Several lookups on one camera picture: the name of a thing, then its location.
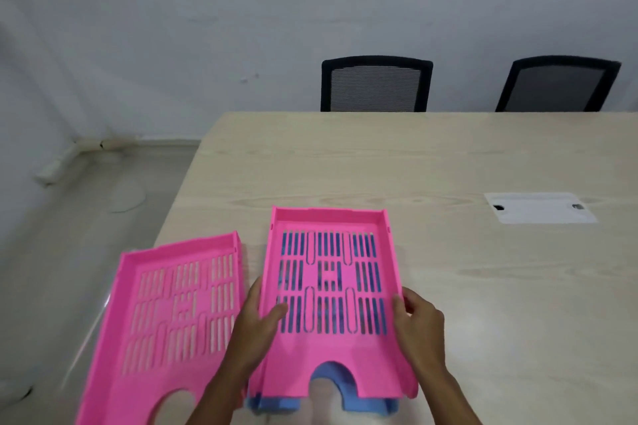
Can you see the black mesh office chair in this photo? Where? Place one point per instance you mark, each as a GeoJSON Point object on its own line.
{"type": "Point", "coordinates": [375, 83]}
{"type": "Point", "coordinates": [558, 85]}

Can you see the pink slotted paper tray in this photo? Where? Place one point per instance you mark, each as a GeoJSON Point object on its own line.
{"type": "Point", "coordinates": [294, 355]}
{"type": "Point", "coordinates": [114, 340]}

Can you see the person's left hand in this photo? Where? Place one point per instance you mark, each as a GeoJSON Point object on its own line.
{"type": "Point", "coordinates": [249, 340]}

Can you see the person's right forearm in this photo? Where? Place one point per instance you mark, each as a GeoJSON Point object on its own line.
{"type": "Point", "coordinates": [448, 402]}

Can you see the person's right hand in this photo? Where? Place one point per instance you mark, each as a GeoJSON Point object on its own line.
{"type": "Point", "coordinates": [423, 340]}

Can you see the person's right thumb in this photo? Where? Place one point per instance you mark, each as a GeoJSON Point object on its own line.
{"type": "Point", "coordinates": [398, 312]}

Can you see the person's left thumb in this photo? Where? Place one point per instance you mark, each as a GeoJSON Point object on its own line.
{"type": "Point", "coordinates": [278, 316]}

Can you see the person's left forearm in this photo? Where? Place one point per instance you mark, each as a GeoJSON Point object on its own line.
{"type": "Point", "coordinates": [219, 397]}

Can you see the blue paper tray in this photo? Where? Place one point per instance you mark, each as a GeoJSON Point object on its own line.
{"type": "Point", "coordinates": [329, 376]}

